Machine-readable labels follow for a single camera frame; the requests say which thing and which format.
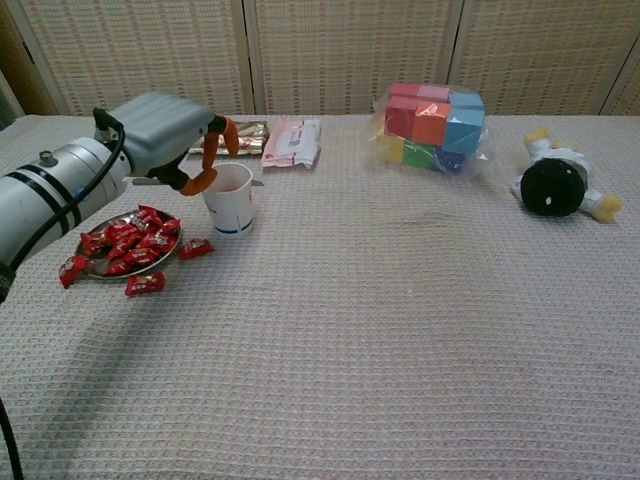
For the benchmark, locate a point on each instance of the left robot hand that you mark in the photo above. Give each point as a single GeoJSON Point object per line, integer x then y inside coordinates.
{"type": "Point", "coordinates": [160, 130]}

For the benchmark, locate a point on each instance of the red candy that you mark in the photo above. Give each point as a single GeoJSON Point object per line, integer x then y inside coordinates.
{"type": "Point", "coordinates": [72, 270]}
{"type": "Point", "coordinates": [195, 249]}
{"type": "Point", "coordinates": [145, 284]}

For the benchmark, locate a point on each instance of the metal dish of red candies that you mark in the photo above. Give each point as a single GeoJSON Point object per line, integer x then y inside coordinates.
{"type": "Point", "coordinates": [97, 269]}

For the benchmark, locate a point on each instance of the white paper cup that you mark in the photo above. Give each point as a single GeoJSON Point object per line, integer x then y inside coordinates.
{"type": "Point", "coordinates": [230, 210]}

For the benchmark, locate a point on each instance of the silver table knife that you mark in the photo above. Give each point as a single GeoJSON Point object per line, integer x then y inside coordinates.
{"type": "Point", "coordinates": [150, 182]}

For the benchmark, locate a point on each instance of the gold foil snack packet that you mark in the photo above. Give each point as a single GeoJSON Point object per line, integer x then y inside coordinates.
{"type": "Point", "coordinates": [250, 137]}

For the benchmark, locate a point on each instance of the heap of red candies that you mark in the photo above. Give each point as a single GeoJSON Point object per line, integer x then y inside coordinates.
{"type": "Point", "coordinates": [135, 245]}

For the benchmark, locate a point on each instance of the pink wet wipes pack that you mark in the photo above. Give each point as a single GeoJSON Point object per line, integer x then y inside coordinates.
{"type": "Point", "coordinates": [292, 142]}

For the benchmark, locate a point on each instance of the beige folding screen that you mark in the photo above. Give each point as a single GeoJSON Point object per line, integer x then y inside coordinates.
{"type": "Point", "coordinates": [350, 50]}

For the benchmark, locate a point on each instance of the yellow foam cube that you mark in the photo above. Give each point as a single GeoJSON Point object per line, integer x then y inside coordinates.
{"type": "Point", "coordinates": [390, 150]}

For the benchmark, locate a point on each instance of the red foam cube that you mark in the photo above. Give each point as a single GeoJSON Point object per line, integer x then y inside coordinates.
{"type": "Point", "coordinates": [400, 117]}
{"type": "Point", "coordinates": [405, 90]}

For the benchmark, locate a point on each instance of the green foam cube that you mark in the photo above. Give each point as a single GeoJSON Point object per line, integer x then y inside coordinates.
{"type": "Point", "coordinates": [420, 155]}

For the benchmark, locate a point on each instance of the orange foam cube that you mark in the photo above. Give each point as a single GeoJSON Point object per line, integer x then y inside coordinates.
{"type": "Point", "coordinates": [430, 125]}

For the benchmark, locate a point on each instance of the beige woven tablecloth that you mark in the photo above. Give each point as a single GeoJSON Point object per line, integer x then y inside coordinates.
{"type": "Point", "coordinates": [350, 325]}

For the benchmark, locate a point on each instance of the pink foam cube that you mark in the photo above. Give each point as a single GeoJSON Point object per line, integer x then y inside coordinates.
{"type": "Point", "coordinates": [432, 93]}

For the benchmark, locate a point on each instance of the dark blue foam cube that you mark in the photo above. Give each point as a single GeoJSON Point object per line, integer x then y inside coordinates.
{"type": "Point", "coordinates": [450, 161]}

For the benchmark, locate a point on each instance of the light blue foam cube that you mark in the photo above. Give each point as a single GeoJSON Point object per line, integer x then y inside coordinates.
{"type": "Point", "coordinates": [467, 100]}
{"type": "Point", "coordinates": [465, 132]}

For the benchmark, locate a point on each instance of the clear plastic bag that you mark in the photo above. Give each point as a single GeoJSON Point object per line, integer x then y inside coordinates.
{"type": "Point", "coordinates": [475, 165]}

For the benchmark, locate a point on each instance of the black haired plush doll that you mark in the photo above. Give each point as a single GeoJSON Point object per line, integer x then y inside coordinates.
{"type": "Point", "coordinates": [550, 187]}

